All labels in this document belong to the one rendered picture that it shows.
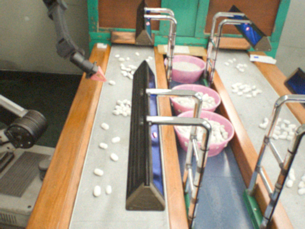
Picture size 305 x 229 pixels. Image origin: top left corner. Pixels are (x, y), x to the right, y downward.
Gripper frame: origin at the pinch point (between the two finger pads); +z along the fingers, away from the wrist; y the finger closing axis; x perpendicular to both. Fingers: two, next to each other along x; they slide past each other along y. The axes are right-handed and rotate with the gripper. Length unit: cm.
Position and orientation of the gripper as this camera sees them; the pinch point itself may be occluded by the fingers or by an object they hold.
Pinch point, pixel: (104, 80)
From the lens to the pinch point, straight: 164.2
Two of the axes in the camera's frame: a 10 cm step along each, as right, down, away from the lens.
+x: -6.8, 6.2, 3.8
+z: 7.3, 5.6, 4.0
